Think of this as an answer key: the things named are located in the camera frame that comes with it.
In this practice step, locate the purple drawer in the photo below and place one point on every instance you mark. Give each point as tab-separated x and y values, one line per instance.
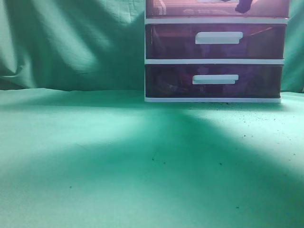
215	8
214	41
213	81

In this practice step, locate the white drawer cabinet frame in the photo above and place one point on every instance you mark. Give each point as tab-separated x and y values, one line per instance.
213	20

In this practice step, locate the green cloth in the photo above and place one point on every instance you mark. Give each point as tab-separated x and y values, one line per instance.
80	148

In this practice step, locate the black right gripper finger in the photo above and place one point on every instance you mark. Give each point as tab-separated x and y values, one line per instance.
243	6

